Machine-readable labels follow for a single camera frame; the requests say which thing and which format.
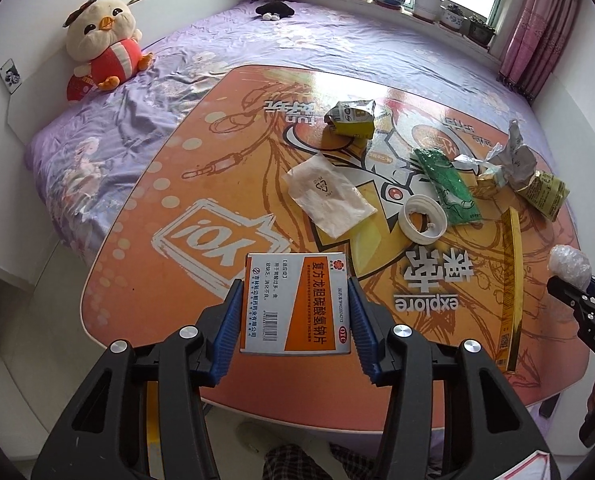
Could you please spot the clear plastic bag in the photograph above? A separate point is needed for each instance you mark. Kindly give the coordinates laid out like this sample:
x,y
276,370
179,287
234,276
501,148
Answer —
x,y
571,265

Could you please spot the white tall flower pot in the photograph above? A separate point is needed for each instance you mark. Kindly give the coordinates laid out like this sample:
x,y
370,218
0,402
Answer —
x,y
427,10

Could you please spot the orange cartoon folding table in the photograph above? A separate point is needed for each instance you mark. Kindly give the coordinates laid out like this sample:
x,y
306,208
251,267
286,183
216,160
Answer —
x,y
215,193

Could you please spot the purple floral bed sheet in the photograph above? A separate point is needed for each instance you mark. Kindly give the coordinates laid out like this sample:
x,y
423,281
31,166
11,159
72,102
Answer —
x,y
88,159

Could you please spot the silver foil wrapper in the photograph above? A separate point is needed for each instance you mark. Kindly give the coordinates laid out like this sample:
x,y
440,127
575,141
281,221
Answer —
x,y
516,160

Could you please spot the green plastic wrapper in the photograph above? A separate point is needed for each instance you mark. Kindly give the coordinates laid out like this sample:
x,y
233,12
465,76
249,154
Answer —
x,y
454,196

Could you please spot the dark flower pot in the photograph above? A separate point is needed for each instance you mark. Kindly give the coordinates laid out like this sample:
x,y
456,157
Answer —
x,y
480,32

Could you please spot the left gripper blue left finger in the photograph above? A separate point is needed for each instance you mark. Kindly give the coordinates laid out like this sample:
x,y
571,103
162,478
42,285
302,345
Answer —
x,y
220,327

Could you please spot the black plush toy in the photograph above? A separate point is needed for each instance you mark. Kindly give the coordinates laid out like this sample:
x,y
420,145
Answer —
x,y
274,11

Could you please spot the white paper bag wrapper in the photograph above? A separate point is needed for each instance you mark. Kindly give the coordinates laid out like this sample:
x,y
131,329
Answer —
x,y
328,198

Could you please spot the orange white medicine box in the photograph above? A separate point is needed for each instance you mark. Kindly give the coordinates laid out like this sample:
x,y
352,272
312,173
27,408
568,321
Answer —
x,y
295,305

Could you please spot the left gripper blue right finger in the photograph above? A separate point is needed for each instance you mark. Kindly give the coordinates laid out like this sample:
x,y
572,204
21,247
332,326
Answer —
x,y
370,326

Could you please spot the right pink curtain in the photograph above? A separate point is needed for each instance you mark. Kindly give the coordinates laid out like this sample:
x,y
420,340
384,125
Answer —
x,y
538,41

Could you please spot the small patterned flower pot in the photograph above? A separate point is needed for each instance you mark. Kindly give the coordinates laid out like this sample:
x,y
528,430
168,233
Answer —
x,y
452,17

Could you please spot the white round plastic lid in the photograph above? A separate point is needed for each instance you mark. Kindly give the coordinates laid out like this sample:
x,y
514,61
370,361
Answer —
x,y
422,220

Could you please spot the clear wrapped cake package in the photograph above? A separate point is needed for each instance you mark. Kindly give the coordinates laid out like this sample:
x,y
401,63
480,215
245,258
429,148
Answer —
x,y
490,176

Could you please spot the chick plush toy red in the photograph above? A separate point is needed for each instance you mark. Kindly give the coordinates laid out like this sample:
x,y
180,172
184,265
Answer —
x,y
102,38

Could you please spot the olive yellow snack packet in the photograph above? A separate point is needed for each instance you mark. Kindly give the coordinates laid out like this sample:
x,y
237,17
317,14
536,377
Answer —
x,y
546,193

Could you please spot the wall socket sticker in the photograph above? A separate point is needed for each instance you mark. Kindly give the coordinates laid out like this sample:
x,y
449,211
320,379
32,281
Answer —
x,y
10,76

